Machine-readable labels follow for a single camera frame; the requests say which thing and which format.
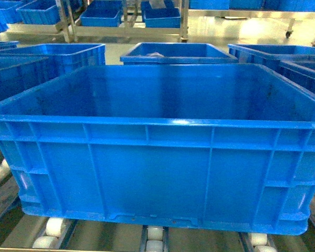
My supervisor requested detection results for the large blue plastic crate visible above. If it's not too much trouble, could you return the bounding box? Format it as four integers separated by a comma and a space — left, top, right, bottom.
0, 64, 315, 235

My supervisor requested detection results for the far steel shelf rack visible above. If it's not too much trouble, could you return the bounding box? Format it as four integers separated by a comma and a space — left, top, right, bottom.
55, 1, 315, 47

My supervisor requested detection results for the steel roller shelf rack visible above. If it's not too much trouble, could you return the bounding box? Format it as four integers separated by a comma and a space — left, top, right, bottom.
0, 152, 315, 251

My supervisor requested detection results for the far blue crate left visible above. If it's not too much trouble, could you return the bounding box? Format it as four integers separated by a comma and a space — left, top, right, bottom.
16, 0, 60, 25

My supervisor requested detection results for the far blue crate centre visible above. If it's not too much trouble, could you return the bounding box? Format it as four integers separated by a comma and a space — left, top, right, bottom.
80, 1, 123, 27

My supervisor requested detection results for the blue crate behind left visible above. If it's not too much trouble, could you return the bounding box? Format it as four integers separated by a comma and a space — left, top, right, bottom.
0, 44, 106, 79

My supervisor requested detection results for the blue crate at left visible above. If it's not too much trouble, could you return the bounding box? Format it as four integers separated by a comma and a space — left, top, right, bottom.
0, 56, 50, 101

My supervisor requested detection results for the far blue crate right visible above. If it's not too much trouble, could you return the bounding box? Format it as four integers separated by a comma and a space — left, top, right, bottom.
140, 1, 181, 28

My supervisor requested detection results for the blue crate behind centre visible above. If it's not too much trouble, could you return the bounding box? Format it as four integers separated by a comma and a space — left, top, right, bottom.
120, 43, 238, 65

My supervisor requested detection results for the blue crate behind right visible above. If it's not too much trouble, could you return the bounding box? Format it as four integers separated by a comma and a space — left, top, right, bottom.
228, 44, 315, 94

